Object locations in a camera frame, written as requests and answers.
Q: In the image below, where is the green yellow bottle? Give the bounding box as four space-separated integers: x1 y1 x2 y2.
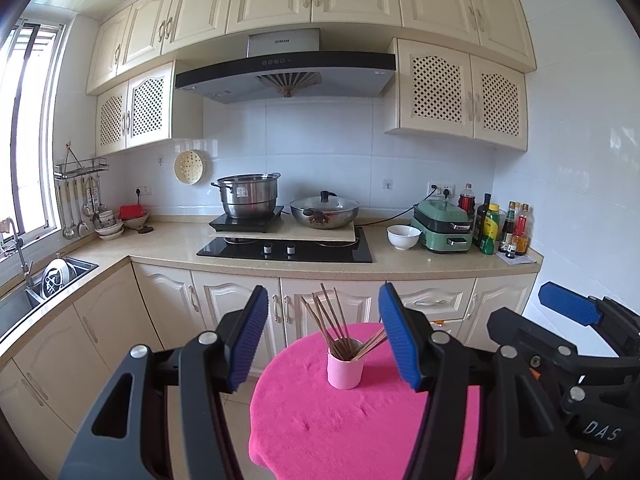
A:
479 203 501 256

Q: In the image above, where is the black range hood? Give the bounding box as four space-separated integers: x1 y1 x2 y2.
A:
174 27 397 105

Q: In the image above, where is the person's right hand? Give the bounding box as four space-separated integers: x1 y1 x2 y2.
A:
575 452 623 480

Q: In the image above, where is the metal faucet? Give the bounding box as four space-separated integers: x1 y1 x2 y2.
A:
0 217 36 291

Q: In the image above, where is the black power cable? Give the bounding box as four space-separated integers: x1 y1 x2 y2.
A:
357 192 438 226

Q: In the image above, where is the stainless steel pot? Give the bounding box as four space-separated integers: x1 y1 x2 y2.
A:
210 172 281 220

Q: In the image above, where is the black glass gas hob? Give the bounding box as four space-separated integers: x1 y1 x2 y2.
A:
196 226 374 264

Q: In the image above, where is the beige board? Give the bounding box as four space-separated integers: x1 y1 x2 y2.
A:
209 225 357 245

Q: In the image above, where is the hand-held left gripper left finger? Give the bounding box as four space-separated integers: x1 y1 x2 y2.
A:
59 285 270 480

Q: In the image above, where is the red sauce bottle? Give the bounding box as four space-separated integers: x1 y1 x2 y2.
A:
512 203 531 256

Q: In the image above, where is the soy sauce bottle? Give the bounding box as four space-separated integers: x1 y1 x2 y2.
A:
498 201 516 253

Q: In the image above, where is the metal wall rack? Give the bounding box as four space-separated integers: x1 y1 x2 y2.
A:
54 144 109 181

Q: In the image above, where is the green electric grill pot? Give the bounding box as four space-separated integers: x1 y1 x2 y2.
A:
411 197 475 254

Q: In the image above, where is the stack of white bowls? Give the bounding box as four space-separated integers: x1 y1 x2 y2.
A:
95 208 125 240

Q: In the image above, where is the kitchen window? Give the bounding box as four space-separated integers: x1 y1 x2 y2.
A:
0 20 66 256

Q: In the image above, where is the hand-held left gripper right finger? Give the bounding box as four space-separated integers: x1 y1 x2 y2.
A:
377 283 583 480

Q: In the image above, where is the cream perforated steamer plate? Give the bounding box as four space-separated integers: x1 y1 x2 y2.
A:
173 150 205 184

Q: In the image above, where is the wide cream lattice door cabinet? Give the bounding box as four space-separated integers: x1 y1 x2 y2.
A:
384 37 529 152

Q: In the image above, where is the dark olive oil bottle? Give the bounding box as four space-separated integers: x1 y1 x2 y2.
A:
472 193 492 248

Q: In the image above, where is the pink cup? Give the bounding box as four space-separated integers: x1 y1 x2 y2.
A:
327 338 364 391

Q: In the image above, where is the stainless steel sink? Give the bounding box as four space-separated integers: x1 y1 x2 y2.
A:
0 257 100 341

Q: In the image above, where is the wok with glass lid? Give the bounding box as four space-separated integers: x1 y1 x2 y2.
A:
289 190 361 230

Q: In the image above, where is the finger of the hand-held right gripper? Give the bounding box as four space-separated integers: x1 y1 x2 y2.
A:
539 281 640 356
487 307 640 411

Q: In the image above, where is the black induction cooker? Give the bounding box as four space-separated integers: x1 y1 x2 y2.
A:
208 206 285 233

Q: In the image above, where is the patterned plate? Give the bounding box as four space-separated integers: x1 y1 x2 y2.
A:
41 258 71 298

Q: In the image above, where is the narrow cream lattice door cabinet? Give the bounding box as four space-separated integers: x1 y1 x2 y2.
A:
95 60 205 157

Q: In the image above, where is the pink round tablecloth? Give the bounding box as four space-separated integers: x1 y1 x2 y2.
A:
248 322 481 480

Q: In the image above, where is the bunch of wooden chopsticks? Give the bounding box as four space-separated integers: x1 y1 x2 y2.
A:
300 282 388 362

